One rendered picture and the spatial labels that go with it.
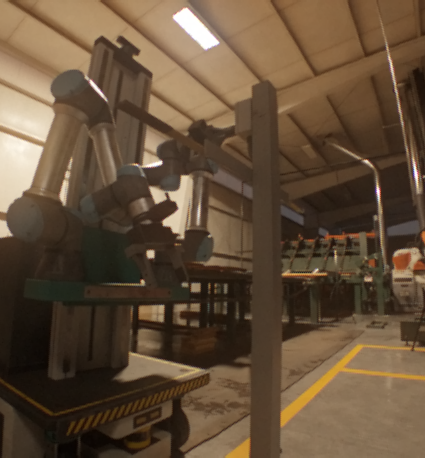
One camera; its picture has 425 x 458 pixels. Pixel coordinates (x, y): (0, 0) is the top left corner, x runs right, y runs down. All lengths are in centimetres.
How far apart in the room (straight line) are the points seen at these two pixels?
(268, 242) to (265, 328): 22
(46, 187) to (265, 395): 81
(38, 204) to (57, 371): 62
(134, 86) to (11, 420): 148
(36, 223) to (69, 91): 39
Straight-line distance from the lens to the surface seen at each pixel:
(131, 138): 153
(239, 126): 96
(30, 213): 91
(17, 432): 118
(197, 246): 128
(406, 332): 420
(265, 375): 83
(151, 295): 122
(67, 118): 101
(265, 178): 85
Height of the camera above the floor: 69
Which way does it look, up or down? 13 degrees up
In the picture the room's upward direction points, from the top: 2 degrees clockwise
